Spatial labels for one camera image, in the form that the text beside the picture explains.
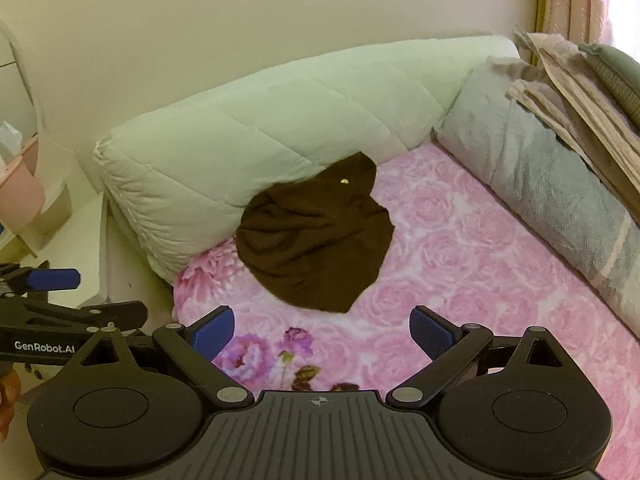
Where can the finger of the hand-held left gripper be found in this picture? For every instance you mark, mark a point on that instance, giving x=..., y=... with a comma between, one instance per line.
x=75, y=314
x=50, y=279

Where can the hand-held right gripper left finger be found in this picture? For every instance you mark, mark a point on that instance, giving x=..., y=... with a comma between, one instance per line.
x=215, y=334

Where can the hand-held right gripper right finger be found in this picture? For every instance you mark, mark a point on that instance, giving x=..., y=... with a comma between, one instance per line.
x=430, y=332

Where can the brown knit sweater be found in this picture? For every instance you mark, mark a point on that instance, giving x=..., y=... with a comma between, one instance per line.
x=310, y=240

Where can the person's left hand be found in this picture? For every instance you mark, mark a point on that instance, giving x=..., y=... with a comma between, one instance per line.
x=7, y=402

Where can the white nightstand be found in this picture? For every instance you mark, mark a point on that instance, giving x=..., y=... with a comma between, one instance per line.
x=75, y=230

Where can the pink rose blanket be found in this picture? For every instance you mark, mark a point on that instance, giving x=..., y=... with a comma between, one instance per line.
x=475, y=260

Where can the pink storage box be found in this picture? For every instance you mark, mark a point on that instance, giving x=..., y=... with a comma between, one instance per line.
x=20, y=190

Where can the clear plastic bag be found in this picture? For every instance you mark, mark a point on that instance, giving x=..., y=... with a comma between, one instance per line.
x=7, y=142

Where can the grey folded blanket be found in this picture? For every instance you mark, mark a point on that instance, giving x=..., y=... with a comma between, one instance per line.
x=540, y=170

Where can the white cabinet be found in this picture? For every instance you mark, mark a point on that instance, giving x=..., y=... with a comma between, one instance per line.
x=15, y=85

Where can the white quilted duvet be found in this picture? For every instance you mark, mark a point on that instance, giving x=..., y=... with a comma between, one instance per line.
x=250, y=125

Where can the beige striped folded blanket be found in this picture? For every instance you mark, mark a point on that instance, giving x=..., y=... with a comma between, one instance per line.
x=575, y=90

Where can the green cushion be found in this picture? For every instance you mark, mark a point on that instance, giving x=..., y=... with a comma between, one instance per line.
x=617, y=75

